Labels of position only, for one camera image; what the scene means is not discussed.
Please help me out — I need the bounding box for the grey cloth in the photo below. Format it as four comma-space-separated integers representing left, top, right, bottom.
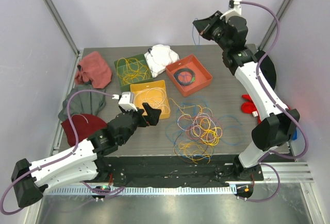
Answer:
58, 85, 106, 122

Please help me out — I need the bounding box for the orange plastic tray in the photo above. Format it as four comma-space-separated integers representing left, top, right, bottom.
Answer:
166, 55, 212, 97

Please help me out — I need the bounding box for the white crumpled cloth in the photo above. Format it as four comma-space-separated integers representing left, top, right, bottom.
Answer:
144, 44, 179, 78

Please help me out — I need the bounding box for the green plastic tray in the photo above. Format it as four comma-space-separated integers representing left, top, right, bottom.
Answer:
114, 54, 154, 92

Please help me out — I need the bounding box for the aluminium frame post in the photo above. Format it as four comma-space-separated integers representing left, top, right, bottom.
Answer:
258, 0, 293, 50
43, 0, 79, 56

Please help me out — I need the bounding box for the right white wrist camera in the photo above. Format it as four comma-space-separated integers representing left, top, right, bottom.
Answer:
220, 0, 242, 21

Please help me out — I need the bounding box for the blue cloth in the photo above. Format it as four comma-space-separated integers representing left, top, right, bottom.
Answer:
292, 130, 298, 141

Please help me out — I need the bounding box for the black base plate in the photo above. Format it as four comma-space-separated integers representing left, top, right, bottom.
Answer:
91, 154, 264, 188

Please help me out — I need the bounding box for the dark red cloth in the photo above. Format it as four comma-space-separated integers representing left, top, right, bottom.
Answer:
61, 114, 107, 147

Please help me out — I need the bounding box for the slotted cable duct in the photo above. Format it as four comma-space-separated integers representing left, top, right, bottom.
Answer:
47, 184, 237, 196

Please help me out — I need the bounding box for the left aluminium frame post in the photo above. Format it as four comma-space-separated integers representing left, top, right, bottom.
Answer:
43, 0, 79, 56

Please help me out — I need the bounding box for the blue thin cable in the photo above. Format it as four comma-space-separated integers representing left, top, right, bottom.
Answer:
164, 18, 245, 162

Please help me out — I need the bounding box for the pink thin cable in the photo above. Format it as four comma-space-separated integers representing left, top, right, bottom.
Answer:
177, 110, 217, 140

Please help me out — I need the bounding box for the yellow thin cable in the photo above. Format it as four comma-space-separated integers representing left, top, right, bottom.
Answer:
115, 58, 224, 164

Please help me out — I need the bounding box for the black coiled cable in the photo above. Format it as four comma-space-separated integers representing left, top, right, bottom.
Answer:
173, 68, 197, 85

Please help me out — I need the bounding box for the yellow plastic tray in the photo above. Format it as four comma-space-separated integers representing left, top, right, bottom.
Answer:
130, 80, 171, 119

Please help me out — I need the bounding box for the pink cloth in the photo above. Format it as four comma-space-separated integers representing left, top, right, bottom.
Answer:
74, 51, 112, 89

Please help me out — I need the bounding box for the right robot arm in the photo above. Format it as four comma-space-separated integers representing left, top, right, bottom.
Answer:
193, 11, 300, 180

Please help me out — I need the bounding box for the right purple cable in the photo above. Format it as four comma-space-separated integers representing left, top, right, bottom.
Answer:
241, 0, 309, 202

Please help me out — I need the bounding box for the right aluminium frame post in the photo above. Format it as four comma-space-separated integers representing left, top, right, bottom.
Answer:
258, 0, 293, 50

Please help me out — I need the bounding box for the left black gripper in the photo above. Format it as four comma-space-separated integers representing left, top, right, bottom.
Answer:
120, 102, 161, 145

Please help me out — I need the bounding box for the black cloth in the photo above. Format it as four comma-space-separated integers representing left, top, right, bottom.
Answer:
260, 56, 276, 90

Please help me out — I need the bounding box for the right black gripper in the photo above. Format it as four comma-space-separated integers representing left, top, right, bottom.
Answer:
193, 11, 230, 51

